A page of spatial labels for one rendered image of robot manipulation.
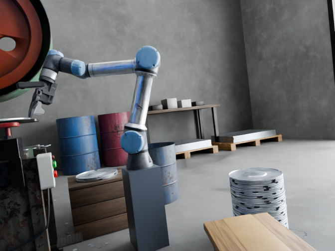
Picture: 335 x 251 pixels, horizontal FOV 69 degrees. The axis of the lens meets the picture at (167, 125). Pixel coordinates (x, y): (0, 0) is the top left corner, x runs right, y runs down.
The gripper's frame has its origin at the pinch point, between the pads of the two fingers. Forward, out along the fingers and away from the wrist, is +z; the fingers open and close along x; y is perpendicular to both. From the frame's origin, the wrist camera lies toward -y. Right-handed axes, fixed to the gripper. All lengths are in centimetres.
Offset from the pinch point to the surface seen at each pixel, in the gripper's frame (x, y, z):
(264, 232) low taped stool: -92, 56, 26
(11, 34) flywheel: 37, -17, -49
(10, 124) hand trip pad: -33.6, -9.7, 9.3
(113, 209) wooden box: 17, 68, 41
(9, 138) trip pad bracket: -31.4, -8.3, 13.6
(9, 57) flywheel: 38, -14, -35
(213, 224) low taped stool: -75, 53, 28
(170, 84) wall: 247, 264, -181
